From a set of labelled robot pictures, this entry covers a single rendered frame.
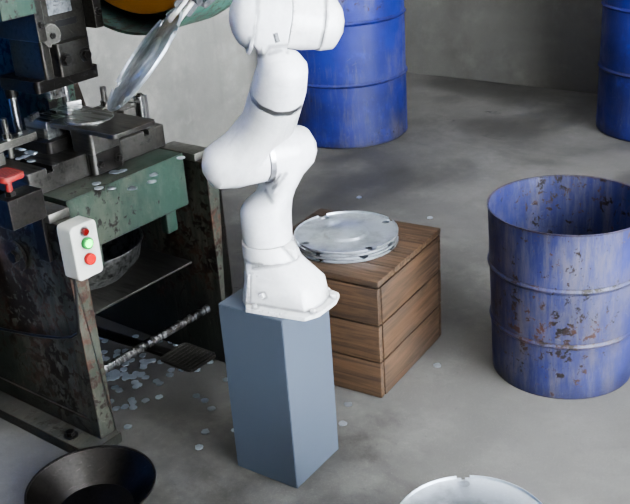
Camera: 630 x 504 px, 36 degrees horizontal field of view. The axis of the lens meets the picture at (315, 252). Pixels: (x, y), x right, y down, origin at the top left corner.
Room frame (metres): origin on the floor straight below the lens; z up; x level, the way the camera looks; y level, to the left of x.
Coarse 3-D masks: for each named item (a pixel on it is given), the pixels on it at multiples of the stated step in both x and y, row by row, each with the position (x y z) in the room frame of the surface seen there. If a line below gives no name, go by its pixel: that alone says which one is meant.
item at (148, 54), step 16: (176, 16) 2.24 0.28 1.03; (160, 32) 2.28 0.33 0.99; (176, 32) 2.14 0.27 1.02; (144, 48) 2.31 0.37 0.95; (160, 48) 2.17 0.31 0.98; (128, 64) 2.35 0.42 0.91; (144, 64) 2.17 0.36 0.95; (128, 80) 2.21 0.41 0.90; (144, 80) 2.08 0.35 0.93; (112, 96) 2.26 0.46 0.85; (128, 96) 2.09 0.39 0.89
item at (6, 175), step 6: (6, 168) 2.05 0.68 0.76; (12, 168) 2.05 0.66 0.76; (0, 174) 2.02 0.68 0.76; (6, 174) 2.01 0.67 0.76; (12, 174) 2.01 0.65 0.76; (18, 174) 2.01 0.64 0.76; (0, 180) 1.99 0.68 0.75; (6, 180) 1.99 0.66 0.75; (12, 180) 2.00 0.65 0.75; (6, 186) 2.02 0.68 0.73
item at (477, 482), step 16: (448, 480) 1.50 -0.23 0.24; (480, 480) 1.49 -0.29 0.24; (496, 480) 1.48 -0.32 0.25; (416, 496) 1.46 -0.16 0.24; (432, 496) 1.45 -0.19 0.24; (448, 496) 1.45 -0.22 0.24; (464, 496) 1.45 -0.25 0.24; (480, 496) 1.44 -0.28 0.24; (496, 496) 1.44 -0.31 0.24; (512, 496) 1.44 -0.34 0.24; (528, 496) 1.43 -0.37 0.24
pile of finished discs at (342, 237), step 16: (304, 224) 2.51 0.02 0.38; (320, 224) 2.50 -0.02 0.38; (336, 224) 2.48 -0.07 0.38; (352, 224) 2.47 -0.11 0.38; (368, 224) 2.48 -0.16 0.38; (384, 224) 2.47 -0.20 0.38; (304, 240) 2.40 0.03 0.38; (320, 240) 2.39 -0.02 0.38; (336, 240) 2.38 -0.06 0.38; (352, 240) 2.37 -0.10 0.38; (368, 240) 2.37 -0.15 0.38; (384, 240) 2.36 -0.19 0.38; (304, 256) 2.35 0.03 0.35; (320, 256) 2.33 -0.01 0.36; (336, 256) 2.29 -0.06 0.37; (352, 256) 2.29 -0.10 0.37; (368, 256) 2.30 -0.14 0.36
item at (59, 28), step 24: (48, 0) 2.35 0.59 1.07; (72, 0) 2.41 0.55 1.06; (48, 24) 2.33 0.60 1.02; (72, 24) 2.40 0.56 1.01; (24, 48) 2.36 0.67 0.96; (48, 48) 2.33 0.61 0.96; (72, 48) 2.35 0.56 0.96; (24, 72) 2.37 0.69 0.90; (48, 72) 2.32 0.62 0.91; (72, 72) 2.34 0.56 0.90
